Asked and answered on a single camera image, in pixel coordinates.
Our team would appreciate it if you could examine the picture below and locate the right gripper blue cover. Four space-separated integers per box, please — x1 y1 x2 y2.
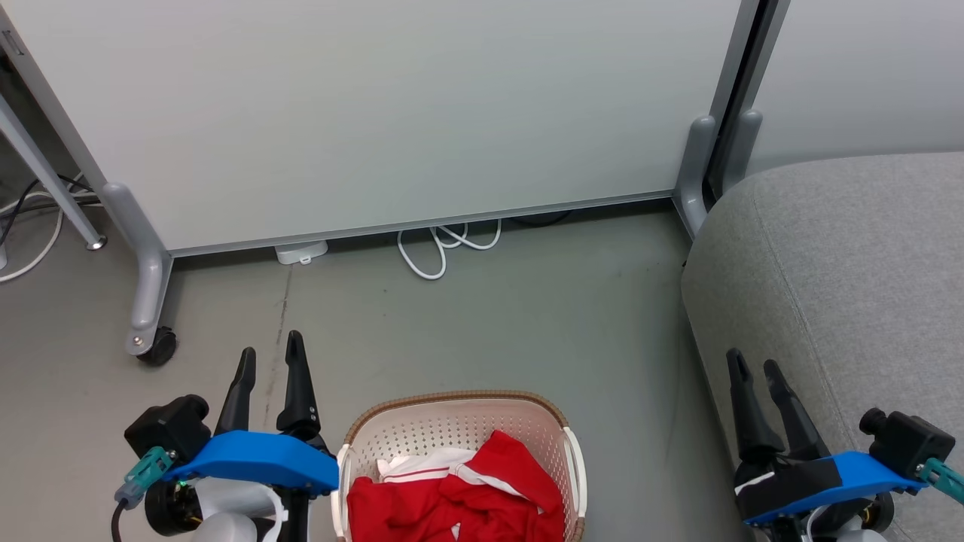
725 348 929 542

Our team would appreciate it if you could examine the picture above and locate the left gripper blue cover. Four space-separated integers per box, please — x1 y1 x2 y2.
143 330 341 542

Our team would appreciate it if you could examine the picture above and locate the red and white garment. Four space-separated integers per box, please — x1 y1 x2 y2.
346 431 566 542

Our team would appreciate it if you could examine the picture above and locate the grey fabric sofa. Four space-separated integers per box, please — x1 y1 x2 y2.
682 152 964 542

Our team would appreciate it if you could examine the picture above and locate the black caster wheel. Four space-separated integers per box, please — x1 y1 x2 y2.
136 326 178 367

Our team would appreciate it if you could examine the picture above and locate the white power adapter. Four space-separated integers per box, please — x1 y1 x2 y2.
275 240 329 266

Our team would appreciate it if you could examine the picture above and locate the white laundry basket brown rim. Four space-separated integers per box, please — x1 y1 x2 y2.
331 390 588 542

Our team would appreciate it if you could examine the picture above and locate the grey partition leg with caster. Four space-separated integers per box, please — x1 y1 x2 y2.
102 182 175 356

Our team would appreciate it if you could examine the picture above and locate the grey metal table leg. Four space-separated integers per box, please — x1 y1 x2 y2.
0 94 107 251

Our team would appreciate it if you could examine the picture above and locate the large white partition panel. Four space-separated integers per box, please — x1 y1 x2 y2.
0 0 761 260

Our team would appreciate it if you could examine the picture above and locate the narrow white partition panel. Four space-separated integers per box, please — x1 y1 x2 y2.
742 0 964 178

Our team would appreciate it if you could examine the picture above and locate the left black cable teal connector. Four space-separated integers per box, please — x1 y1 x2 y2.
111 446 175 542

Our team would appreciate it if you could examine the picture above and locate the right teal cable connector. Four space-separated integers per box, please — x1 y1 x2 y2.
917 458 964 505

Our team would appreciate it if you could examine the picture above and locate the looped white cable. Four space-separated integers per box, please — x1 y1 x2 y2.
397 218 503 281

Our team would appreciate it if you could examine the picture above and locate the long white floor cable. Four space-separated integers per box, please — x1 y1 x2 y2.
0 190 102 284

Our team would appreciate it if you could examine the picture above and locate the thin black floor cable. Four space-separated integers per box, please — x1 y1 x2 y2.
0 175 95 248

